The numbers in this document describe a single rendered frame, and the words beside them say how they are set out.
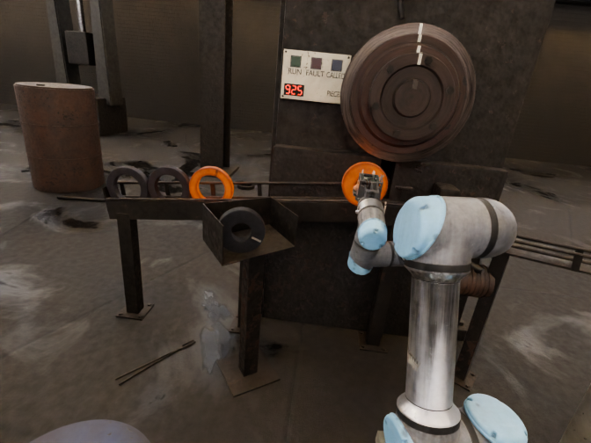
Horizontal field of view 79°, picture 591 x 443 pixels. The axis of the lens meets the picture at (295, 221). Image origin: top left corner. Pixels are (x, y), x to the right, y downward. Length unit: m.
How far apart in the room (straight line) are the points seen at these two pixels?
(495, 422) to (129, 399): 1.20
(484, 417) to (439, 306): 0.25
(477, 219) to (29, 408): 1.53
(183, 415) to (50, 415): 0.44
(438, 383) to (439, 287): 0.17
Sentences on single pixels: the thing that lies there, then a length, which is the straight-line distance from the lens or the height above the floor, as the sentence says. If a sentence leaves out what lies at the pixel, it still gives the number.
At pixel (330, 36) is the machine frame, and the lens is 1.54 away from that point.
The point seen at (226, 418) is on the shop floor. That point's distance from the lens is 1.48.
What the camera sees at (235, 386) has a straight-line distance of 1.56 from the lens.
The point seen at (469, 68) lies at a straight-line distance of 1.46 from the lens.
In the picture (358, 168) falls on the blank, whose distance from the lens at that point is 1.24.
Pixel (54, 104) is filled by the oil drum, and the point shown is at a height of 0.76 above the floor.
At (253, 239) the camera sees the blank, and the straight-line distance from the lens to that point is 1.17.
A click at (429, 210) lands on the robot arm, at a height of 0.96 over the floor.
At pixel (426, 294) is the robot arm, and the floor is 0.81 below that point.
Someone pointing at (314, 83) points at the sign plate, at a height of 1.13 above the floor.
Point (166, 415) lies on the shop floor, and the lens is 1.51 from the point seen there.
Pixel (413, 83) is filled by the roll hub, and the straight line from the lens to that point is 1.32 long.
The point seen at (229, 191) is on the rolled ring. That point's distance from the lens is 1.52.
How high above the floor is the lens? 1.15
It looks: 22 degrees down
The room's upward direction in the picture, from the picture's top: 6 degrees clockwise
